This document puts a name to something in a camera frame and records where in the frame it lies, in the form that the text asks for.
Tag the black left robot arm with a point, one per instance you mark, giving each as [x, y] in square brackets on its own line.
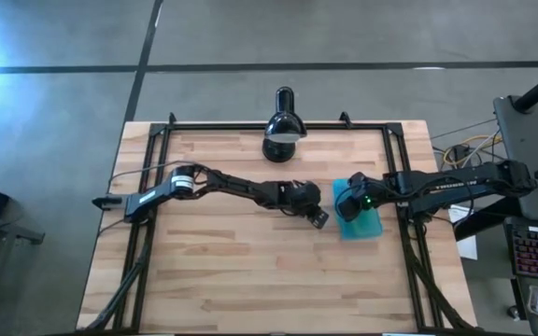
[231, 183]

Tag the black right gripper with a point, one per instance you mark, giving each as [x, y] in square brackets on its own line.
[376, 186]

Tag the black metal table frame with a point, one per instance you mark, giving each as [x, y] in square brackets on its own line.
[273, 126]

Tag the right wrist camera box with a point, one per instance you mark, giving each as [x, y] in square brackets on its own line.
[367, 201]

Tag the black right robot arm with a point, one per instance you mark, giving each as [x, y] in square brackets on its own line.
[460, 184]

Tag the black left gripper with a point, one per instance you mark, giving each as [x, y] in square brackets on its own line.
[297, 198]

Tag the blue plastic box lid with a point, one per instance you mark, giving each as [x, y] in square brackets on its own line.
[367, 228]

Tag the black desk lamp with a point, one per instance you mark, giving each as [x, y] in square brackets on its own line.
[284, 126]

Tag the black floor stand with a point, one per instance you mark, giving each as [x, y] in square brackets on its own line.
[17, 231]

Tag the grey side desk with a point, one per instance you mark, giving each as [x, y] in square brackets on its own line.
[526, 140]

